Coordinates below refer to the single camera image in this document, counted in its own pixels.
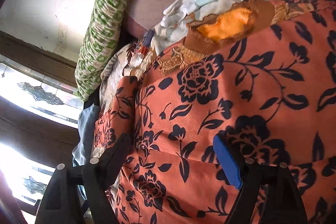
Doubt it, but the green white patterned pillow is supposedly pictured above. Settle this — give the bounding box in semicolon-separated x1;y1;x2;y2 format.
75;0;129;101

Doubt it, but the blue folded cloth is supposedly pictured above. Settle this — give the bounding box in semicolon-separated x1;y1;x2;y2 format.
72;104;100;166

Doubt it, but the cream leaf-print fleece blanket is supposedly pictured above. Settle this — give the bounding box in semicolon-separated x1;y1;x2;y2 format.
100;0;269;112

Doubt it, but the orange black floral garment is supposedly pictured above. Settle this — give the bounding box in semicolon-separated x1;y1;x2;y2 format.
93;0;335;223

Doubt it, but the stained glass window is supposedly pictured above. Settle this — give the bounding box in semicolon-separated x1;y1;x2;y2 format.
1;56;83;223

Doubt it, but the small red blue packet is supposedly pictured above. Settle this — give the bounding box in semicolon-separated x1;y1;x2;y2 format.
135;30;154;59

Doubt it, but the white glove with teal cuff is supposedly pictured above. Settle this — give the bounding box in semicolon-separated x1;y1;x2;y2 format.
160;0;217;28

